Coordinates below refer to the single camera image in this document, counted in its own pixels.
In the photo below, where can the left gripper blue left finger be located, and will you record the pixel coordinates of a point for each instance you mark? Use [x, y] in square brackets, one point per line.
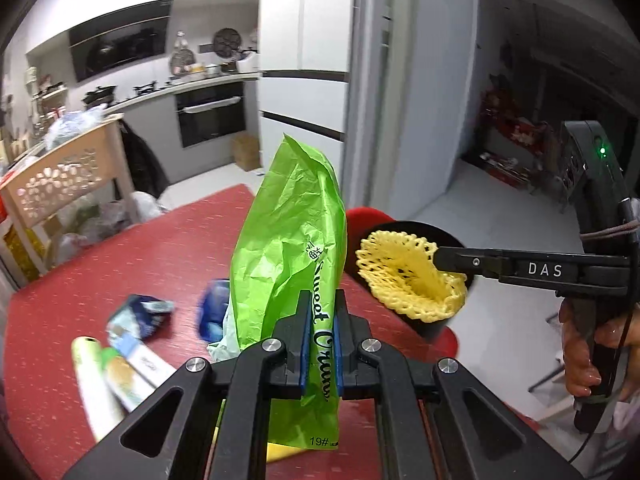
[303, 315]

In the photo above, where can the finger of the black right gripper side view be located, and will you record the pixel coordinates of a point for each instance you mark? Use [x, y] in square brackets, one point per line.
[469, 261]

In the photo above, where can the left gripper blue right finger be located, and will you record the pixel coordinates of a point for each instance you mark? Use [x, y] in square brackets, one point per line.
[339, 305]

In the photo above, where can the green plastic bag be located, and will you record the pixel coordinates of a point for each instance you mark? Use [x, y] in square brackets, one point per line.
[293, 240]

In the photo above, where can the yellow foam fruit net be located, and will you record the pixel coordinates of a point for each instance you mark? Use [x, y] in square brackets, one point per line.
[398, 268]

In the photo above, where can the person's right hand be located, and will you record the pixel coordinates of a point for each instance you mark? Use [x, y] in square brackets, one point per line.
[580, 374]

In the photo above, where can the black bin liner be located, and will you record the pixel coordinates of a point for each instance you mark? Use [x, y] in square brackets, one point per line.
[435, 269]

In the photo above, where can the blue crumpled wrapper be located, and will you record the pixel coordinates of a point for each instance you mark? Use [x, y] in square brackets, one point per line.
[211, 310]

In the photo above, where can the blue white snack packet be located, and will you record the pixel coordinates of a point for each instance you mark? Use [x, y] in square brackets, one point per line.
[137, 320]

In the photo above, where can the cardboard box on floor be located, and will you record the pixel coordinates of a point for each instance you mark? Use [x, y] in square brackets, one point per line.
[246, 151]

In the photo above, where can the black garment on chair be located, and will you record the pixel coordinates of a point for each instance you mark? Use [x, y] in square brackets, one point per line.
[146, 173]

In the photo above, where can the black built-in oven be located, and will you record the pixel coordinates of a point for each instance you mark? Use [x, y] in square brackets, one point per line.
[210, 113]

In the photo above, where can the beige perforated wooden chair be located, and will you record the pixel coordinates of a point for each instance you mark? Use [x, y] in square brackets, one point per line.
[79, 166]

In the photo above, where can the white refrigerator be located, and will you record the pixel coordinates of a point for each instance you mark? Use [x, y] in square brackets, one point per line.
[304, 56]

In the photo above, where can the black range hood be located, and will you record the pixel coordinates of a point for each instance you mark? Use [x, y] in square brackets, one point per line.
[119, 38]

